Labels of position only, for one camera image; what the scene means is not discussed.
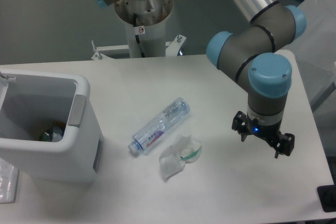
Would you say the clear plastic wrapper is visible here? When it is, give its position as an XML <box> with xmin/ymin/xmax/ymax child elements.
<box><xmin>159</xmin><ymin>135</ymin><xmax>202</xmax><ymax>181</ymax></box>

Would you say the trash inside the can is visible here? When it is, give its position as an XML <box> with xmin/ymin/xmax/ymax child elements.
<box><xmin>38</xmin><ymin>121</ymin><xmax>66</xmax><ymax>142</ymax></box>

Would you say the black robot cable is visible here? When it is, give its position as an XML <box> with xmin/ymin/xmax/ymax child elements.
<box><xmin>132</xmin><ymin>13</ymin><xmax>145</xmax><ymax>58</ymax></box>

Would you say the grey covered side table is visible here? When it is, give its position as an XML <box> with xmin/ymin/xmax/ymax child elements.
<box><xmin>286</xmin><ymin>0</ymin><xmax>335</xmax><ymax>111</ymax></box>

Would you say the black device at right edge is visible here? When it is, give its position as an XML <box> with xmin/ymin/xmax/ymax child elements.
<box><xmin>317</xmin><ymin>185</ymin><xmax>335</xmax><ymax>212</ymax></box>

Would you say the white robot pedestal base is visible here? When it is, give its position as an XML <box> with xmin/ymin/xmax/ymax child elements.
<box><xmin>114</xmin><ymin>0</ymin><xmax>173</xmax><ymax>58</ymax></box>

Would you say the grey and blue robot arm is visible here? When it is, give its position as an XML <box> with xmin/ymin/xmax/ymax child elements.
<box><xmin>95</xmin><ymin>0</ymin><xmax>306</xmax><ymax>156</ymax></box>

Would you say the white plastic trash can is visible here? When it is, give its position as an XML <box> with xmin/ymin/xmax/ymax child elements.
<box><xmin>1</xmin><ymin>68</ymin><xmax>103</xmax><ymax>182</ymax></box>

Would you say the white metal mounting bracket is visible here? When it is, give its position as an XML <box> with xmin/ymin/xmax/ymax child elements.
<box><xmin>91</xmin><ymin>34</ymin><xmax>187</xmax><ymax>60</ymax></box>

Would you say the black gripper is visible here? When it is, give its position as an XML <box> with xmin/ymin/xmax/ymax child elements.
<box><xmin>232</xmin><ymin>111</ymin><xmax>295</xmax><ymax>158</ymax></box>

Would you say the clear plastic water bottle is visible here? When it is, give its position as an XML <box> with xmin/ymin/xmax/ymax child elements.
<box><xmin>128</xmin><ymin>97</ymin><xmax>190</xmax><ymax>156</ymax></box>

